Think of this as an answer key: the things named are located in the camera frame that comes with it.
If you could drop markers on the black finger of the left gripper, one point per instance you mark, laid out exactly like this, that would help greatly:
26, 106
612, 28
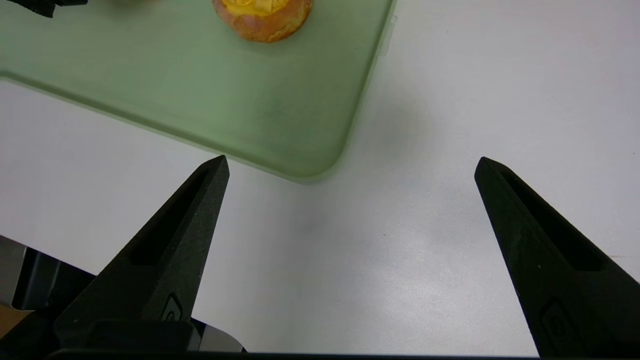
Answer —
42, 6

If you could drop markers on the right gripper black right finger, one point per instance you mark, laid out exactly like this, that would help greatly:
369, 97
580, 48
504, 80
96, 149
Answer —
550, 310

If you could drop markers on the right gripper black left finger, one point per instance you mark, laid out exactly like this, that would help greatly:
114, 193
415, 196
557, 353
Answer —
165, 270

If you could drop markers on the cream puff pastry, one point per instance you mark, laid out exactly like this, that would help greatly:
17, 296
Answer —
265, 22

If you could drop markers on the light green plastic tray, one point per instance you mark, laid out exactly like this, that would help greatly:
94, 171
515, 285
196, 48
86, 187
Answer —
200, 90

